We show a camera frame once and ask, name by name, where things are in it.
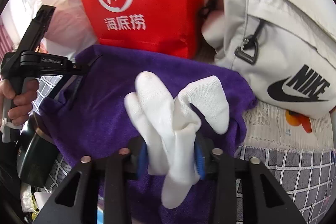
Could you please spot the grey grid blanket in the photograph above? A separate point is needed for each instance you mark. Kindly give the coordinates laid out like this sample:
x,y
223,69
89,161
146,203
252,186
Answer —
x,y
288,174

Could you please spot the white sling bag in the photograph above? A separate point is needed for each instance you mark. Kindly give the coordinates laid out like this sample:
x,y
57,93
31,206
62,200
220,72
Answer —
x,y
278,50

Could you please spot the white sock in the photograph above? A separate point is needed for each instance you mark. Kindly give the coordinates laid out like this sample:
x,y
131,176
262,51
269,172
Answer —
x,y
207,100
152,113

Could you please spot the black pouch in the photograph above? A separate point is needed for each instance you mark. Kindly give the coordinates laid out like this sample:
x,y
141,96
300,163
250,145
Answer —
x,y
36,155

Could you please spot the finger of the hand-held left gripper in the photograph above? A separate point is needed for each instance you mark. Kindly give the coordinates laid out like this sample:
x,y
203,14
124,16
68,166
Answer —
x,y
59,86
76,85

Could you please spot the red paper bag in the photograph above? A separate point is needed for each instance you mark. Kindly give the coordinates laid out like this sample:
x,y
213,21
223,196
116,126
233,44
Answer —
x,y
162,3

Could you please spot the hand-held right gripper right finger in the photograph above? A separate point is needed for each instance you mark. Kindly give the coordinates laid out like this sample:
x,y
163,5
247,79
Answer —
x,y
200,161

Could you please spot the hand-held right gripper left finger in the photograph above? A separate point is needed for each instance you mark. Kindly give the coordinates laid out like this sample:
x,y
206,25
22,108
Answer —
x,y
142,161

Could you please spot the person's left hand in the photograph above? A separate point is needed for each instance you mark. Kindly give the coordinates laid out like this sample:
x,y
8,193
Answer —
x,y
21,102

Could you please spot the pink striped cloth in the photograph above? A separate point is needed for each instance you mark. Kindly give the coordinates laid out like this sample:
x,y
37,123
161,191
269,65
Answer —
x,y
6,37

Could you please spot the purple towel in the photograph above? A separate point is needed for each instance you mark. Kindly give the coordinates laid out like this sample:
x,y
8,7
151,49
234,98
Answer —
x,y
105,98

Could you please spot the white plastic bag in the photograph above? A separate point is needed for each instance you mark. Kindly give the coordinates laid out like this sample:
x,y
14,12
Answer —
x,y
63,19

